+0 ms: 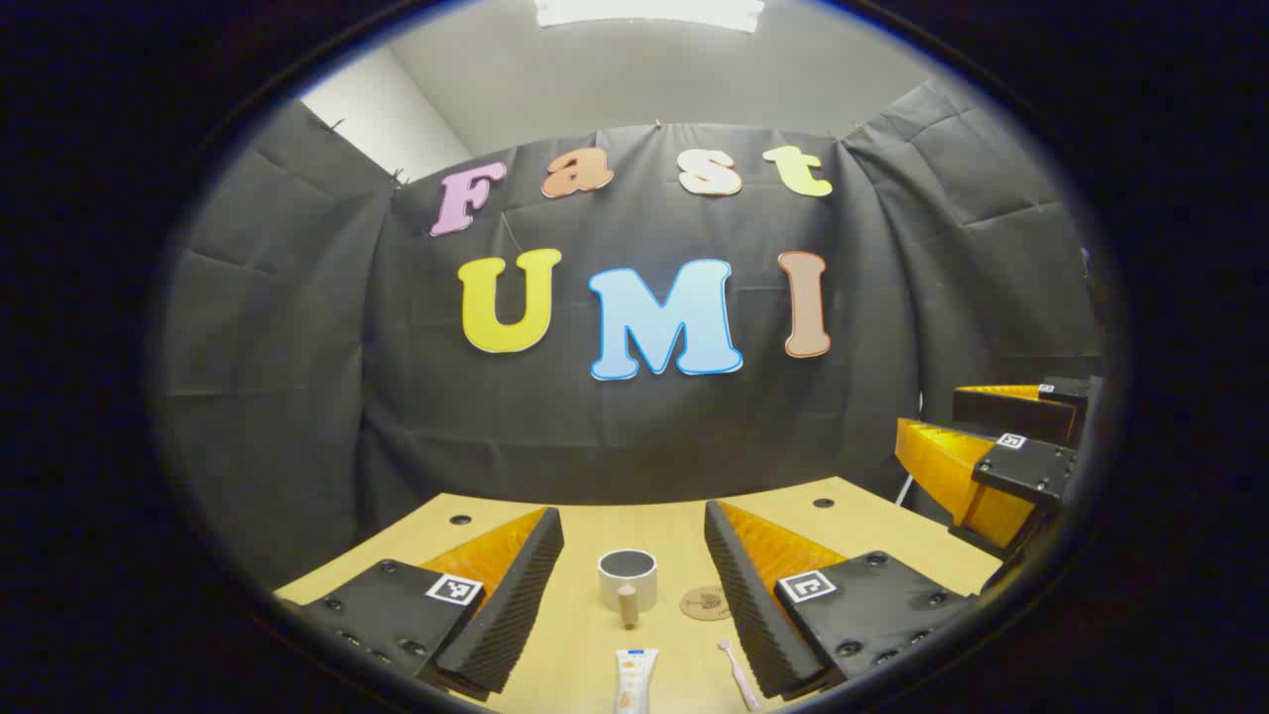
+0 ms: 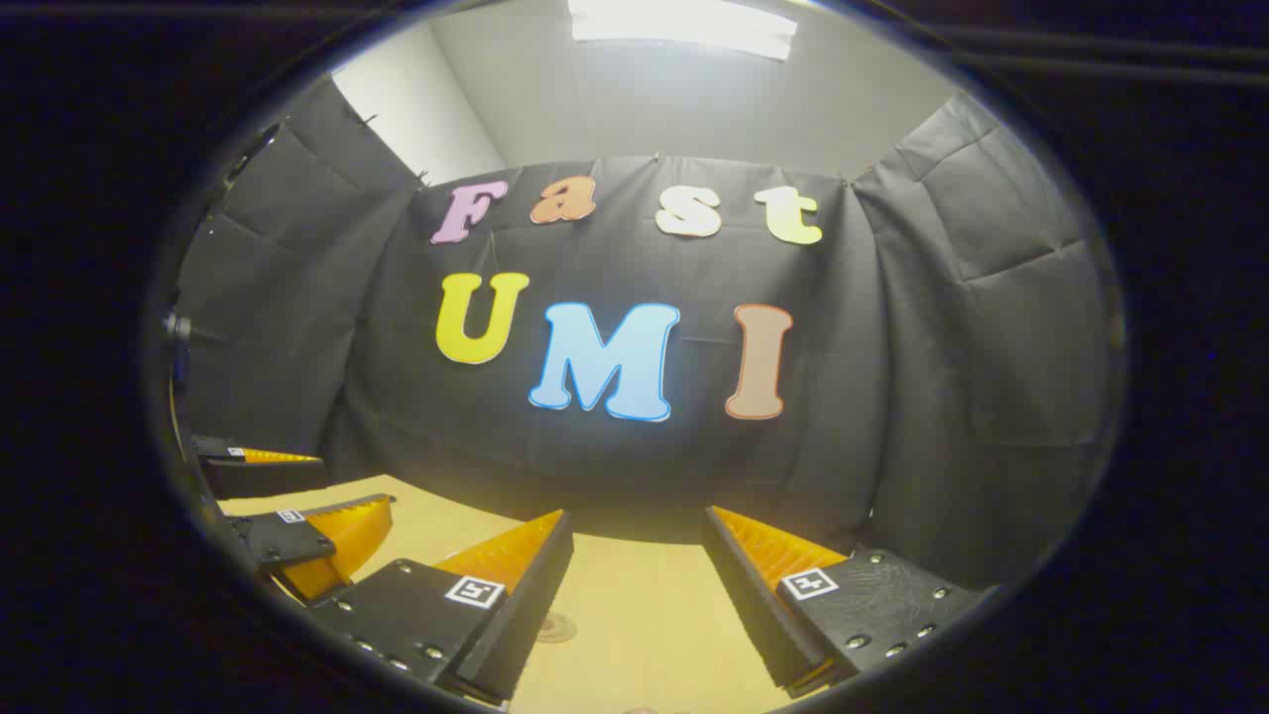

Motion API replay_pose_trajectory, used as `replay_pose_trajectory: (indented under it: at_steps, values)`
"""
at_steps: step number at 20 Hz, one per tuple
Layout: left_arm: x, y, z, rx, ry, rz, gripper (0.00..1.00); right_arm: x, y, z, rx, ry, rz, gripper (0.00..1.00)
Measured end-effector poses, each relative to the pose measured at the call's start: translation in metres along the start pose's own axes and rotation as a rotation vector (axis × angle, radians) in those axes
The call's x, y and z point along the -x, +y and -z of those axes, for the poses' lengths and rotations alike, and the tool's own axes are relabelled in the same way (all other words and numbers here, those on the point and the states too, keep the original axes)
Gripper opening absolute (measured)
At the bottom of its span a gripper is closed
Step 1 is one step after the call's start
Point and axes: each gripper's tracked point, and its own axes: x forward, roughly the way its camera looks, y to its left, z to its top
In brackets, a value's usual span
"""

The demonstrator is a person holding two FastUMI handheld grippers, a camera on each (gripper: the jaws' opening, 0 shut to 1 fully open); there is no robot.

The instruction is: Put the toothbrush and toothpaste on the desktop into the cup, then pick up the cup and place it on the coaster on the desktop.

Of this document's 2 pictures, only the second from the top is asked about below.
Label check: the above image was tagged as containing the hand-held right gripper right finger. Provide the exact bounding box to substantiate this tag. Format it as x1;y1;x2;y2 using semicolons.
702;506;994;698

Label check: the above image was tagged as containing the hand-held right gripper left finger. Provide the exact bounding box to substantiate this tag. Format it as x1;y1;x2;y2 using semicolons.
307;510;576;705

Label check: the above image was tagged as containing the wooden desktop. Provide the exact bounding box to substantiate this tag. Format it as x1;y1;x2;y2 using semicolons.
218;474;854;714

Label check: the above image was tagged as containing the black backdrop cloth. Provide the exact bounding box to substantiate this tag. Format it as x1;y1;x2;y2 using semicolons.
173;74;1116;596

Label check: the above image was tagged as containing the ceiling light panel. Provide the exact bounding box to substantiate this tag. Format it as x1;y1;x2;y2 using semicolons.
568;0;799;62

